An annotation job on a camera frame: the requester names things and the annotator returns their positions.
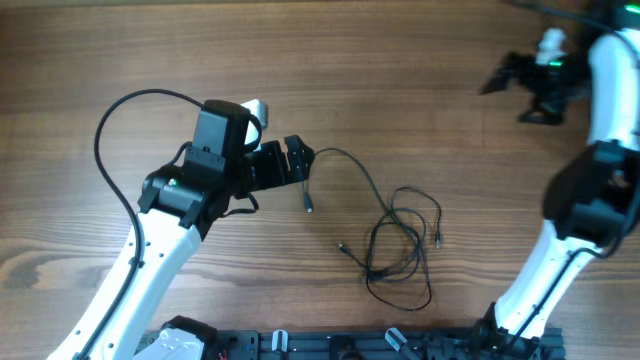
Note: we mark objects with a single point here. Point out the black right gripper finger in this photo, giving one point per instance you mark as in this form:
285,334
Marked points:
508,68
543,113

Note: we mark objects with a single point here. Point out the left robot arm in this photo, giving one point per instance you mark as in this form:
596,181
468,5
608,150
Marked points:
179,202

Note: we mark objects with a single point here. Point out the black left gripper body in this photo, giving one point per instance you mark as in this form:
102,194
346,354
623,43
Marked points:
264,168

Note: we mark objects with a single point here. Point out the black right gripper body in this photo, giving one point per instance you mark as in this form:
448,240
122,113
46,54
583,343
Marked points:
523,70

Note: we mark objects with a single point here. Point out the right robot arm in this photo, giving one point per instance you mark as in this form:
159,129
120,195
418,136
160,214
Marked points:
592,204

